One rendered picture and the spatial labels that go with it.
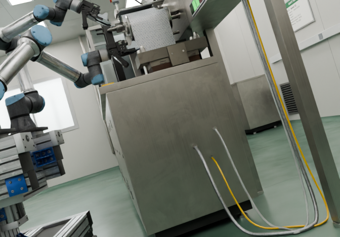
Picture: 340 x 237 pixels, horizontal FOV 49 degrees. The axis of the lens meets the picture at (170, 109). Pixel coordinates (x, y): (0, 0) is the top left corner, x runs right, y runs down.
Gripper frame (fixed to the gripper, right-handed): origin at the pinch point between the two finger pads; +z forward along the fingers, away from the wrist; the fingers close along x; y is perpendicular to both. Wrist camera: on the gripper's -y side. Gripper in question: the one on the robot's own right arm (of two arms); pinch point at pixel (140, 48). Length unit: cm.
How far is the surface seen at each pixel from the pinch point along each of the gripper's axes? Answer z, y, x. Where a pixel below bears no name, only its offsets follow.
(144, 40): 3.8, 4.5, -0.2
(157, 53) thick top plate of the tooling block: 4.9, -8.7, -20.0
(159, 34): 13.5, 5.9, -0.3
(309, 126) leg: 47, -65, -77
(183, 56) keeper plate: 18.1, -14.7, -22.0
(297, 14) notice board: 262, 42, 246
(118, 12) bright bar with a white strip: -2.7, 35.1, 33.7
